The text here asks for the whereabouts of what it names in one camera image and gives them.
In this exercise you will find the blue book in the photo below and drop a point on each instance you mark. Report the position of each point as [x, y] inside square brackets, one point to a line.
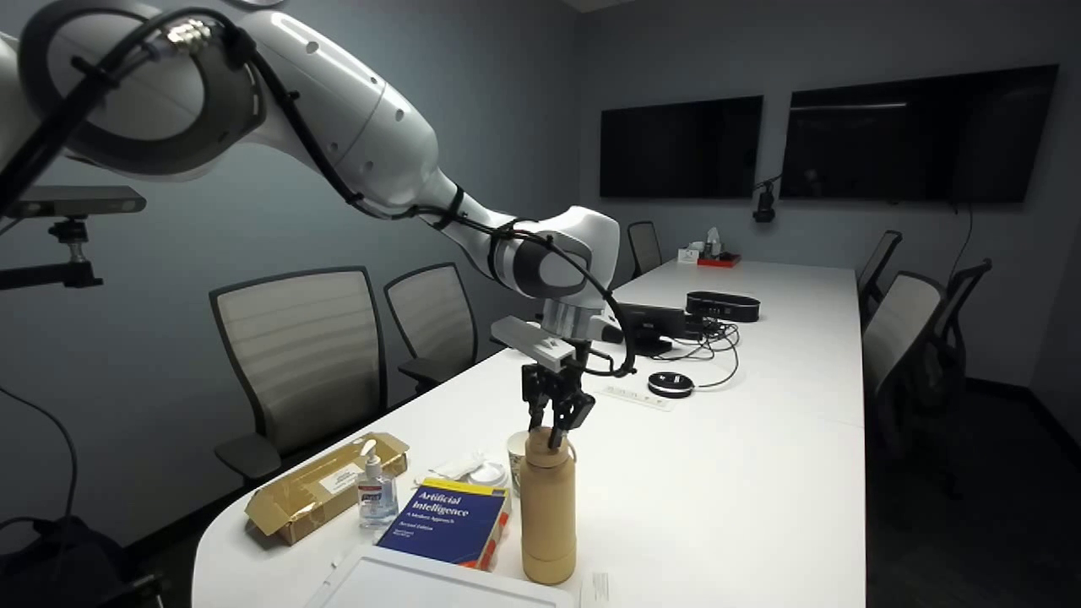
[449, 522]

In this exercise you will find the right wall monitor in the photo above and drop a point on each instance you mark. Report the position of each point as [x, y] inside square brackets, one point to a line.
[923, 139]

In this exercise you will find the red tray with items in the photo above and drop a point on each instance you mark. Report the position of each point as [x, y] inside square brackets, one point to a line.
[708, 251]

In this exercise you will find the black cable box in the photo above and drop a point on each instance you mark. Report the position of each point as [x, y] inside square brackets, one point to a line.
[653, 330]

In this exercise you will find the white plastic lid board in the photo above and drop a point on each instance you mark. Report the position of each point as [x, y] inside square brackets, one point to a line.
[390, 579]

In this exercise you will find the clear hand sanitizer bottle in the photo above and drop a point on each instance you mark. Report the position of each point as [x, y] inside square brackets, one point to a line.
[375, 490]

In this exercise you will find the grey office chair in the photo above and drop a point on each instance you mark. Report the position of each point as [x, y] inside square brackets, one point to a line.
[438, 322]
[307, 356]

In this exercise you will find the left wall monitor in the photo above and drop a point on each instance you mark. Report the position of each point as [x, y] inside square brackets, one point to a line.
[690, 148]

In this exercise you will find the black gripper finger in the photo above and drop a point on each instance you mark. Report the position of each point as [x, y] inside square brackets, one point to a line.
[533, 414]
[567, 414]

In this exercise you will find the near grey office chair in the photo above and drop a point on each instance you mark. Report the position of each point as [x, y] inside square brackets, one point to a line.
[307, 356]

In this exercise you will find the right far office chair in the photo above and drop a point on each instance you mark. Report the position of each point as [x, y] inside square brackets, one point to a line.
[872, 271]

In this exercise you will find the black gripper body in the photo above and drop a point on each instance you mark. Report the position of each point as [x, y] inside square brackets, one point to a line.
[539, 382]

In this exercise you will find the round black puck device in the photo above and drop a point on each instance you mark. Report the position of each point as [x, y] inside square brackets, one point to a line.
[668, 382]

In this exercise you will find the black conference speaker bar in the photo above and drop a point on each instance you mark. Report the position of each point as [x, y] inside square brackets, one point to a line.
[720, 305]

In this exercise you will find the small white round container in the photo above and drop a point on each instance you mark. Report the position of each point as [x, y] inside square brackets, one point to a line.
[489, 475]

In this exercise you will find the beige bottle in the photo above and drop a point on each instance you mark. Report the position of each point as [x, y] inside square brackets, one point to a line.
[547, 537]

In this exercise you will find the wall monitor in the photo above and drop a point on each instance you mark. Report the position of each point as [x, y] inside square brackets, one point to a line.
[923, 139]
[690, 148]

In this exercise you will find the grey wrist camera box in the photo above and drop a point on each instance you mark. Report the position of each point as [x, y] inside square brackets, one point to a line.
[533, 343]

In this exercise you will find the far left office chair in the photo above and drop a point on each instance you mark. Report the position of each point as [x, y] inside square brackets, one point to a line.
[643, 242]

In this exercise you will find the right near office chair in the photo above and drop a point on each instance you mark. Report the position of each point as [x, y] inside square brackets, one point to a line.
[908, 322]

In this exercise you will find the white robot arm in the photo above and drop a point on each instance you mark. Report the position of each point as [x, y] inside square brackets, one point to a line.
[165, 91]

